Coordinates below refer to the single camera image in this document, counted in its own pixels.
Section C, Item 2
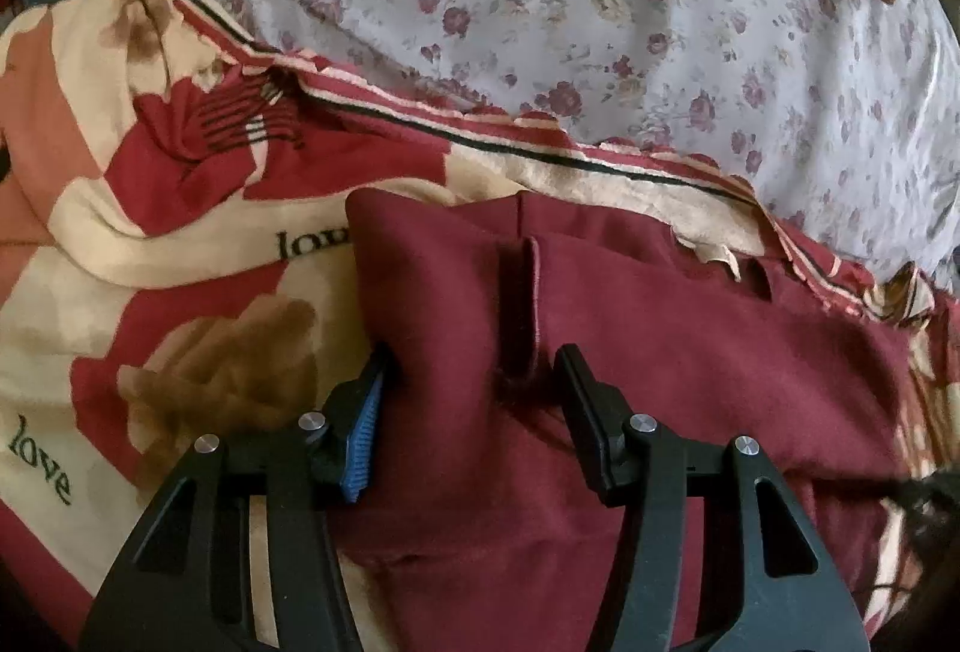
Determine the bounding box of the red and cream printed blanket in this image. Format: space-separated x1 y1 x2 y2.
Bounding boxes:
0 0 960 652

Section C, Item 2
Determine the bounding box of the maroon garment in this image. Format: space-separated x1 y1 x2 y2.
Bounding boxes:
330 187 925 652

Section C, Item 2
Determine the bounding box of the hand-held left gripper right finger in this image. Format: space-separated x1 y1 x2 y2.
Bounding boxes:
553 343 854 652

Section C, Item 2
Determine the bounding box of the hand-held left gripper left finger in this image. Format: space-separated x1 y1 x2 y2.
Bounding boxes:
79 344 392 652

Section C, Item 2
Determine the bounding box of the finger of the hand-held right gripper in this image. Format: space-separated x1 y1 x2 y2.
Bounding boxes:
891 468 960 540

